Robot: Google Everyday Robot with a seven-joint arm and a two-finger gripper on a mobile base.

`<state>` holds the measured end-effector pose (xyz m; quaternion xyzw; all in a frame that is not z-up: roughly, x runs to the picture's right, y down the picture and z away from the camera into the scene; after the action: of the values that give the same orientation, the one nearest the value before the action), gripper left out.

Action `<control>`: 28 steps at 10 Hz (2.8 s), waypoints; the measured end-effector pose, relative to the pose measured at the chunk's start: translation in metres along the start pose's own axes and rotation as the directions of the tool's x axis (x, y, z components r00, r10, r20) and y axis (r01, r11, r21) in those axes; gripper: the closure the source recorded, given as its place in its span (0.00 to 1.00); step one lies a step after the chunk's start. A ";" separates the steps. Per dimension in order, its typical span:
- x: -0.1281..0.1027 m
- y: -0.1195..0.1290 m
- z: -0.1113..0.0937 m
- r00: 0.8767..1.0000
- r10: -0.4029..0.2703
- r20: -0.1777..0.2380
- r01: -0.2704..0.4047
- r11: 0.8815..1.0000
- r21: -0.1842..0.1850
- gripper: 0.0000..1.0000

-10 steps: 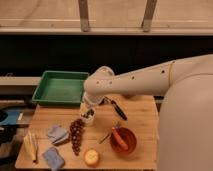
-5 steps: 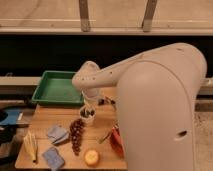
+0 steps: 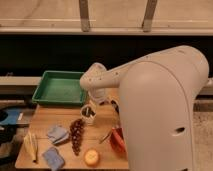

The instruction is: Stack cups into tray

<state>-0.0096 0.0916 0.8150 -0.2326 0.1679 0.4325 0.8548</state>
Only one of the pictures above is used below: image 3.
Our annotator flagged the light blue cloth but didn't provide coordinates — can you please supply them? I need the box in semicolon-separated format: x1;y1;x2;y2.
47;125;69;145

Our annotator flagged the green plastic tray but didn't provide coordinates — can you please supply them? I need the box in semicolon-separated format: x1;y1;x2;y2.
32;70;87;106

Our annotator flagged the orange round fruit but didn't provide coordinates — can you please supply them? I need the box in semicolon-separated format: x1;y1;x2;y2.
84;149;100;167

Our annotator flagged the white plastic cup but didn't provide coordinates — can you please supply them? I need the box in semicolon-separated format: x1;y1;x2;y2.
80;104;96;125

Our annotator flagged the orange carrot toy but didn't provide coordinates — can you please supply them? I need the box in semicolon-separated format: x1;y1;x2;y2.
112;129;125;150

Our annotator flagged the bunch of dark grapes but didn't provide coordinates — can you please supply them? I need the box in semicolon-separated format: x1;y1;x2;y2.
70;119;85;156

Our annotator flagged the yellow banana toy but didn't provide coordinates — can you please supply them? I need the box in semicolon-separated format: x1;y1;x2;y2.
24;132;38;162

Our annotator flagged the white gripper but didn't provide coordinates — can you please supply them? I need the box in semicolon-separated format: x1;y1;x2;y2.
86;89;107;117

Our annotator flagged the blue sponge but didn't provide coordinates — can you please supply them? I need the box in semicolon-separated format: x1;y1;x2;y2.
42;147;64;171

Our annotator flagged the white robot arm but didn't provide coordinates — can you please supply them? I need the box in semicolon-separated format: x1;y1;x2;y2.
80;45;209;171

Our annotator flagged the red bowl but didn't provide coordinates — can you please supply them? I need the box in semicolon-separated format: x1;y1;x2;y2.
109;128;126;155

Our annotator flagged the blue box on floor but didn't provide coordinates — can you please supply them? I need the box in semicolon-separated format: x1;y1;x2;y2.
0;108;23;126

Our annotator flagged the metal spoon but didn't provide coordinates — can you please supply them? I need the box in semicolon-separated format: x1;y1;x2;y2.
99;128;113;144

